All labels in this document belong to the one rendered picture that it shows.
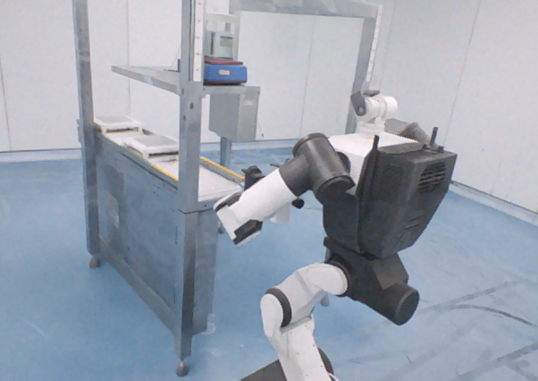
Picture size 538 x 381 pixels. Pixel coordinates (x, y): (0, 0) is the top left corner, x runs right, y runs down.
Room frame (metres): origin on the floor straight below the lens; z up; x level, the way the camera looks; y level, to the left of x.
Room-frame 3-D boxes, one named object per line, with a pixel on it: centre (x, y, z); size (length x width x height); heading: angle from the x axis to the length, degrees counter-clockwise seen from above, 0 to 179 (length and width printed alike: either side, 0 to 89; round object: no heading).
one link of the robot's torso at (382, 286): (1.13, -0.32, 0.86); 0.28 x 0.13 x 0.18; 42
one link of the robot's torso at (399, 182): (1.16, -0.31, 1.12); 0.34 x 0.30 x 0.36; 132
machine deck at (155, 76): (1.93, 0.42, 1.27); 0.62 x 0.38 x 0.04; 42
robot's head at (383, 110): (1.20, -0.27, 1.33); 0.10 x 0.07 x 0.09; 132
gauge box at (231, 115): (1.88, 0.19, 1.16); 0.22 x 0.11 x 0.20; 42
